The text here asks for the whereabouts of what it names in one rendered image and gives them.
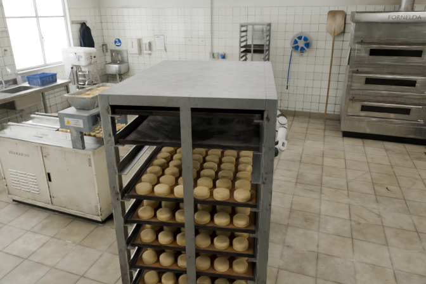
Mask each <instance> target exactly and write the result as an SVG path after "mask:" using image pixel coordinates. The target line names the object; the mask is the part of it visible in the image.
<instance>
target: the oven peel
mask: <svg viewBox="0 0 426 284"><path fill-rule="evenodd" d="M344 20H345V11H344V10H330V11H329V12H328V14H327V21H326V31H327V32H328V33H329V34H331V36H332V37H333V41H332V53H331V60H330V72H329V78H328V89H327V96H326V105H325V116H324V121H323V122H325V120H326V110H327V104H328V94H329V88H330V77H331V71H332V60H333V47H334V40H335V36H336V35H337V34H339V33H341V32H342V31H343V29H344Z"/></svg>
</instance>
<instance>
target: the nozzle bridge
mask: <svg viewBox="0 0 426 284"><path fill-rule="evenodd" d="M97 115H99V118H101V117H100V108H99V107H97V108H94V109H92V110H79V109H75V108H74V107H70V108H68V109H65V110H62V111H60V112H58V118H59V123H60V129H68V130H70V137H71V142H72V148H75V149H80V150H83V149H85V148H86V146H85V141H84V133H83V132H92V131H93V129H94V128H96V127H98V126H100V125H101V119H100V122H98V121H97ZM115 118H117V123H121V124H128V120H127V115H121V116H120V119H118V117H115Z"/></svg>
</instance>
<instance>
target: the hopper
mask: <svg viewBox="0 0 426 284"><path fill-rule="evenodd" d="M114 85H116V84H111V83H101V84H98V85H95V86H91V87H87V88H85V89H81V90H78V91H75V92H72V93H68V94H65V95H64V96H65V97H66V99H67V100H68V101H69V102H70V103H71V104H72V105H73V106H74V108H75V109H79V110H92V109H94V108H97V107H99V102H98V95H95V96H92V97H90V98H87V97H80V95H82V94H85V93H86V92H93V91H96V90H97V88H99V87H102V86H103V87H112V86H114Z"/></svg>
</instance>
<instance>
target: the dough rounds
mask: <svg viewBox="0 0 426 284"><path fill-rule="evenodd" d="M125 126H126V125H125V124H116V128H117V131H118V130H119V129H122V128H123V127H125ZM58 132H66V133H70V130H68V129H59V131H58ZM83 133H84V136H92V137H97V138H103V132H102V126H101V129H99V128H98V127H96V128H94V129H93V131H92V132H83Z"/></svg>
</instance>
